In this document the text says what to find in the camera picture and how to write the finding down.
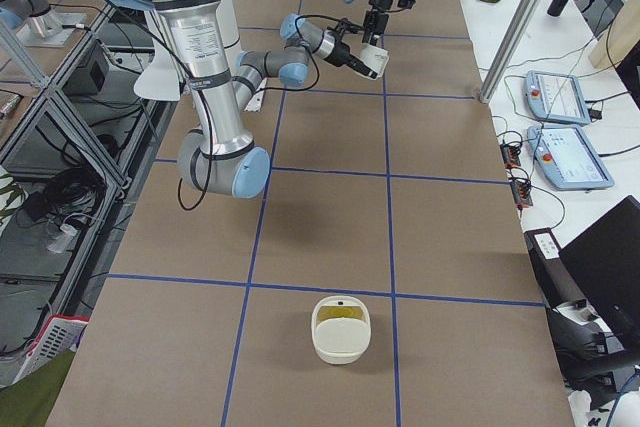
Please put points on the far teach pendant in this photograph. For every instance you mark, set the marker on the far teach pendant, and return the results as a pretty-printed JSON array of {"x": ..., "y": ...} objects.
[{"x": 556, "y": 98}]

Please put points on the near orange usb hub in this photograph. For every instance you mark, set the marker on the near orange usb hub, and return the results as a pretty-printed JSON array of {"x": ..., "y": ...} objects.
[{"x": 521, "y": 191}]

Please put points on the black office chair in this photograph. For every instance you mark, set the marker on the black office chair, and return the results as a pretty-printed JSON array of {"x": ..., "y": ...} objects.
[{"x": 591, "y": 291}]

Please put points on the near teach pendant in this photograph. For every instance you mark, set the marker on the near teach pendant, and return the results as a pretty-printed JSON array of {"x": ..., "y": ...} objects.
[{"x": 567, "y": 159}]

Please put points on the aluminium frame post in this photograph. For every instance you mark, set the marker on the aluminium frame post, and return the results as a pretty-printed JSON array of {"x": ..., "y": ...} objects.
[{"x": 507, "y": 48}]

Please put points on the white ribbed mug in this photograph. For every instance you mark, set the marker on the white ribbed mug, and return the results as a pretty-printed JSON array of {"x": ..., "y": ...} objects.
[{"x": 373, "y": 61}]

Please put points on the teach pendant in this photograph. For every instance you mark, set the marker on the teach pendant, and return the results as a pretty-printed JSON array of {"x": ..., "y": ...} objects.
[
  {"x": 567, "y": 159},
  {"x": 556, "y": 98}
]

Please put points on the wooden board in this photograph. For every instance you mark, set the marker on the wooden board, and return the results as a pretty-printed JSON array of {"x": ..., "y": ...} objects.
[{"x": 618, "y": 40}]

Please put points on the yellow lemon slice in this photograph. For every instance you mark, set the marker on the yellow lemon slice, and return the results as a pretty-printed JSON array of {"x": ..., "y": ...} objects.
[{"x": 339, "y": 312}]

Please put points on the red white basket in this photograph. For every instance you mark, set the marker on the red white basket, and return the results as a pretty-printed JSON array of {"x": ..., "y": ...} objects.
[{"x": 59, "y": 334}]

